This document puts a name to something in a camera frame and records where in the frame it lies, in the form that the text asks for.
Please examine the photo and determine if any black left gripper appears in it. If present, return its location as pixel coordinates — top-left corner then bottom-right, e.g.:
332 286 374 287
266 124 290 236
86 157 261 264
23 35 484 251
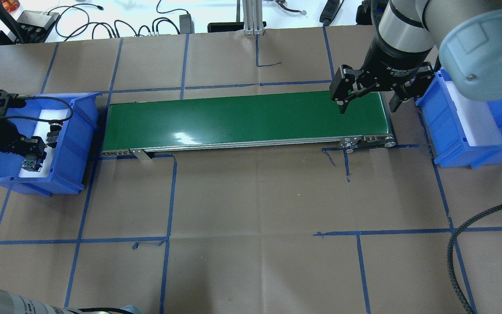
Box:
0 120 58 172

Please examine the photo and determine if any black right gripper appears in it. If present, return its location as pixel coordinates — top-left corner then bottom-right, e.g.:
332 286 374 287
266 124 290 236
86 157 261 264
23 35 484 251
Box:
329 41 435 115

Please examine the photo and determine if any red push button switch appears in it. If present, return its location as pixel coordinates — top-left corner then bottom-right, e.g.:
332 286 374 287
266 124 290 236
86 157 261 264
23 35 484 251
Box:
46 123 63 149

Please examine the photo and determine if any yellow push button switch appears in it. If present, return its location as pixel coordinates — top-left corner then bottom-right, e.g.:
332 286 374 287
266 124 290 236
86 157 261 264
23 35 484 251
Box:
21 156 41 172

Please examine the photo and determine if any white foam pad left bin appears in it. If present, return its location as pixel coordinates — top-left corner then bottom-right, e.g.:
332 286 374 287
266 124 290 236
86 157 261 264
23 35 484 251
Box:
18 109 69 179

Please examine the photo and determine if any white foam pad bin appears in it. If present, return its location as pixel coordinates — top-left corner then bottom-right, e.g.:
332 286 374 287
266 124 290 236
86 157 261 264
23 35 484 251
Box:
445 80 502 147
18 109 69 179

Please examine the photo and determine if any left blue plastic bin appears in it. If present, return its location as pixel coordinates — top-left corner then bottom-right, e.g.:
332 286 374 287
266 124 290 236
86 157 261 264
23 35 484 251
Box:
0 89 100 197

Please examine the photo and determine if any blue plastic bin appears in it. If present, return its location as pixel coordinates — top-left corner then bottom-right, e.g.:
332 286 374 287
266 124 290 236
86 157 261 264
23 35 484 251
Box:
416 69 502 168
0 89 100 197

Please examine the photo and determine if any green conveyor belt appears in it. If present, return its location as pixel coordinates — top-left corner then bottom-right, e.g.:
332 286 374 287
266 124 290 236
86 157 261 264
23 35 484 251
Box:
102 91 398 157

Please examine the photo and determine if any right blue plastic bin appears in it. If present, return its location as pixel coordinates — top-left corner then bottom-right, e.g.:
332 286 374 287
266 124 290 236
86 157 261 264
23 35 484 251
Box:
416 69 502 168

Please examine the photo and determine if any white foam pad right bin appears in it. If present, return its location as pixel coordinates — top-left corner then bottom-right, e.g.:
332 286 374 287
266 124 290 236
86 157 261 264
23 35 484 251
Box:
445 80 502 147

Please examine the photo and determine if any black power adapter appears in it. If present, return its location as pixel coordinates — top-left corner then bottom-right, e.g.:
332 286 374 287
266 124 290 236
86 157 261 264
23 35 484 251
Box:
179 14 195 34

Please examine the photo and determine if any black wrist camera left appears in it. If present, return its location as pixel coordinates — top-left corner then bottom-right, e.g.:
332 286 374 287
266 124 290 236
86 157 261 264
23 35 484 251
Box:
0 89 25 109

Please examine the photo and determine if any aluminium frame post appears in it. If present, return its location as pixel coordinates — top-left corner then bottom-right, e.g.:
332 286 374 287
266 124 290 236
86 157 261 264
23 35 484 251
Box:
241 0 265 36

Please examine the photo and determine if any black braided cable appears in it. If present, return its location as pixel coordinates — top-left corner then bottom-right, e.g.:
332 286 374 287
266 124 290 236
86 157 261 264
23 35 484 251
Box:
447 196 502 314

